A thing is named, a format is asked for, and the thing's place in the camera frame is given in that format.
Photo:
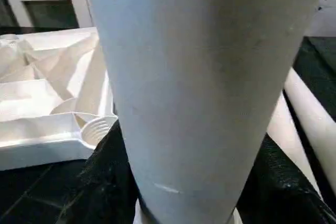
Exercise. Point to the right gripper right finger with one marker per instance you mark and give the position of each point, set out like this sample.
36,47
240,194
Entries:
278,192

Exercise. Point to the white plastic table leg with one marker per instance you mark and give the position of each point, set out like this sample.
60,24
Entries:
315,114
199,77
291,140

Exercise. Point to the white plastic bag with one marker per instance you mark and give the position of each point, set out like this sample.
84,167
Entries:
326,9

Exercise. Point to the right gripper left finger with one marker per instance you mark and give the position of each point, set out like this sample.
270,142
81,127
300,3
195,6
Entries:
110,187

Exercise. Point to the white plastic table top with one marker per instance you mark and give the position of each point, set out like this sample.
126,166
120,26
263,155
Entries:
47,77

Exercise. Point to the white cabinet with glass doors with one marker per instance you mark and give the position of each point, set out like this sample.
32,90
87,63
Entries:
47,1

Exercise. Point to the black work mat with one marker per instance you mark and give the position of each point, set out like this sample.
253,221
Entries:
31,198

